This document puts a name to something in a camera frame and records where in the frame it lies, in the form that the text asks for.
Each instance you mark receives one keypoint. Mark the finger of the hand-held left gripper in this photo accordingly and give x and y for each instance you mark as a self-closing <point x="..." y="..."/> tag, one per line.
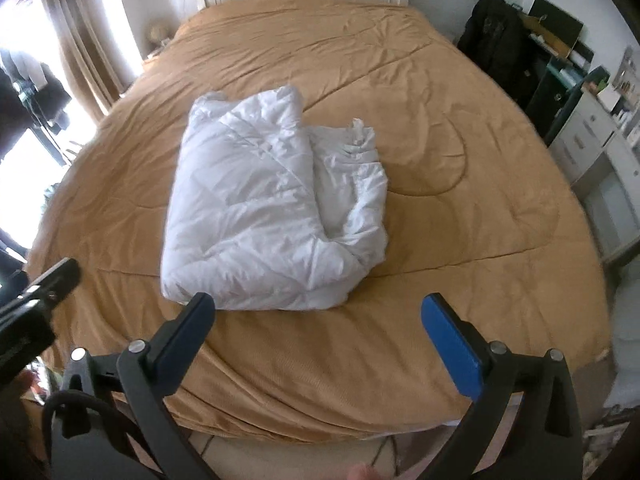
<point x="60" y="277"/>

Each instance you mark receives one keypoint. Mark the person's bare foot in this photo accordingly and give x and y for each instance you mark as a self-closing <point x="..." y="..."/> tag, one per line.
<point x="365" y="472"/>

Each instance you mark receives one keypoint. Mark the round beige ornament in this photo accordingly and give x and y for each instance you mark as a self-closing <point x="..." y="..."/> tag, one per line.
<point x="161" y="31"/>

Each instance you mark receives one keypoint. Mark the bed with mustard cover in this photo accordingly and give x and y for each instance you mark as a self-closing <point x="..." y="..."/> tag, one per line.
<point x="450" y="210"/>

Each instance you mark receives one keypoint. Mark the dark green desk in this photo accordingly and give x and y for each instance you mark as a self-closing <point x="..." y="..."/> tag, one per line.
<point x="555" y="90"/>

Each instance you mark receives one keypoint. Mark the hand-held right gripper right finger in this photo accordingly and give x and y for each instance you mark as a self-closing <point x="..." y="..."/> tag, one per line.
<point x="450" y="345"/>

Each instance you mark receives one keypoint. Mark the beige curtain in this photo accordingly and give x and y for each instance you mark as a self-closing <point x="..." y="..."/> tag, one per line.
<point x="85" y="50"/>

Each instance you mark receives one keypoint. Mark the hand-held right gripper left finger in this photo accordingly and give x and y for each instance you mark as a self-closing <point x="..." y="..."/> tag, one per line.
<point x="192" y="322"/>

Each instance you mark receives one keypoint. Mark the black backpack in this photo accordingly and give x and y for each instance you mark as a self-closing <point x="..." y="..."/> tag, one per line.
<point x="492" y="35"/>

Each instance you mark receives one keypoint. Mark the white puffer jacket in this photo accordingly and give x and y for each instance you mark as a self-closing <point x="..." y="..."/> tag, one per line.
<point x="250" y="210"/>

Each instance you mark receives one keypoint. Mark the black flat panel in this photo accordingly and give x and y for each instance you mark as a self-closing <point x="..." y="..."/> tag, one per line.
<point x="555" y="25"/>

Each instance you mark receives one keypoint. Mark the hanging black coat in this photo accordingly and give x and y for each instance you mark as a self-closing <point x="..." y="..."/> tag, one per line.
<point x="45" y="95"/>

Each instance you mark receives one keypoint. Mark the white drawer cabinet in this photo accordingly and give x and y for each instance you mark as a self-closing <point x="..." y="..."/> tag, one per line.
<point x="580" y="135"/>

